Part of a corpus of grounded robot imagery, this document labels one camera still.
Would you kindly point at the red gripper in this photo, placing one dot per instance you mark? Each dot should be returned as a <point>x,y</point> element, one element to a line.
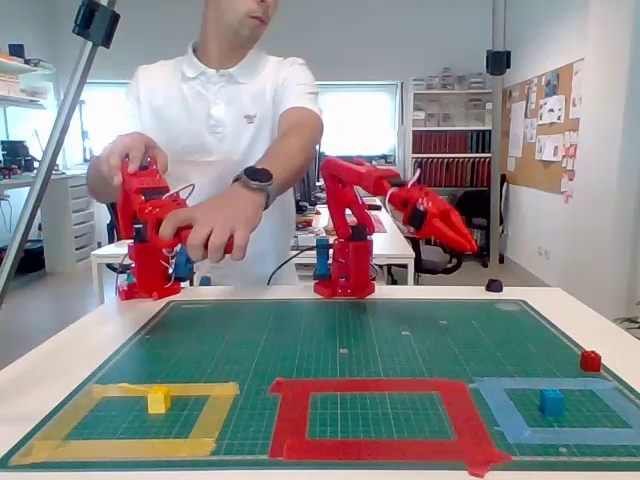
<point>436,214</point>

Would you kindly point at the red toy brick cube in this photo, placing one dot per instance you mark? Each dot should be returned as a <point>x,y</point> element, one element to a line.
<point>591,362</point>

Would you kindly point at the person's left forearm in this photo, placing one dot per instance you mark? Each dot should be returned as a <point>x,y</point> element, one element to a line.
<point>295,145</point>

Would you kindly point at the red follower robot arm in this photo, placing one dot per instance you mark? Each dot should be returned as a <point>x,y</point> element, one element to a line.
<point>350,260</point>

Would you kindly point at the person's right forearm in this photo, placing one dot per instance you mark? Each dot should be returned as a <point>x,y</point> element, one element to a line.
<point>100,180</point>

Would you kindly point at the blue tape square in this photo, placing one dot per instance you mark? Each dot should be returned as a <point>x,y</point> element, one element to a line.
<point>500,410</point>

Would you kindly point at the blue toy brick cube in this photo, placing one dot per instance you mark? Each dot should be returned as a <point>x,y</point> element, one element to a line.
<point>552,402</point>

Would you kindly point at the red tape square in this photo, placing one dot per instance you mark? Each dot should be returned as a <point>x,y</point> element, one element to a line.
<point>290,420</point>

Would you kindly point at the yellow toy brick cube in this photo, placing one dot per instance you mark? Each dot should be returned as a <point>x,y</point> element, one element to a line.
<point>159,400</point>

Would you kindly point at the yellow tape square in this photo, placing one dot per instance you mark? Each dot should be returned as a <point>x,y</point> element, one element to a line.
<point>125,447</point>

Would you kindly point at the person's left hand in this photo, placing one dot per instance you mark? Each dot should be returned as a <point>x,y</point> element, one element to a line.
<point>220,225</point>

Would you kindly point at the person's right hand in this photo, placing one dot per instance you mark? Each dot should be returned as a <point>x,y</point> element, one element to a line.
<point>135,147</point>

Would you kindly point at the black office chair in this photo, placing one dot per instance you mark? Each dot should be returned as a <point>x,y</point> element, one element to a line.
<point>470,205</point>
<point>111,220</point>

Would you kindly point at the small black object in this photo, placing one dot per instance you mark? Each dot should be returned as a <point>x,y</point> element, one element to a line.
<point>494,285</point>

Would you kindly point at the cork pin board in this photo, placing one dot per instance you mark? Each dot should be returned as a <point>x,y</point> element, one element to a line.
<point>522,175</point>

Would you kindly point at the vertical metal pole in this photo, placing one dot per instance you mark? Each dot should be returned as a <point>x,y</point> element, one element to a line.
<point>497,150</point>

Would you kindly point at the blue table clamp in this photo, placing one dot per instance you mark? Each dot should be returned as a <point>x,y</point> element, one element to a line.
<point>322,255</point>
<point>185,267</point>

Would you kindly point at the white bookshelf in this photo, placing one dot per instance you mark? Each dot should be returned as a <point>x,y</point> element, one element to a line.
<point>452,92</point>

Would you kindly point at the bright wide window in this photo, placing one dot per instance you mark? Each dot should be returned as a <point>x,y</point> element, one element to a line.
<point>360,120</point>

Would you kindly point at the green cutting mat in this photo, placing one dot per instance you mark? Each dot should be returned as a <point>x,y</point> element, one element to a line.
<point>350,340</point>

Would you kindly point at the black pole clamp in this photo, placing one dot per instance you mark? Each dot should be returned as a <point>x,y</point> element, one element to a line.
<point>498,62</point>
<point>96,22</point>

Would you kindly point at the grey wrist watch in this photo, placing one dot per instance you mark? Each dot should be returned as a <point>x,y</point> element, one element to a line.
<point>255,180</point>

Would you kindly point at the person in white polo shirt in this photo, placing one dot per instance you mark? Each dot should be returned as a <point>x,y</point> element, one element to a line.
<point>225,110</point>

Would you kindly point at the white desk with drawers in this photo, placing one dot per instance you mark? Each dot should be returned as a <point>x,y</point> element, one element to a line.
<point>80,220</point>

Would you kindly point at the slanted metal pole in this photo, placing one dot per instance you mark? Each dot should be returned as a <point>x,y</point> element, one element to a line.
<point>55,150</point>

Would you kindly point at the black device on desk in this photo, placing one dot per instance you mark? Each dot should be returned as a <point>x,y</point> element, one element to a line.
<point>17,155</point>

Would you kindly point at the white wall shelf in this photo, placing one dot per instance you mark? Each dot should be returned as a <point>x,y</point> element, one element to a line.
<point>20,67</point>

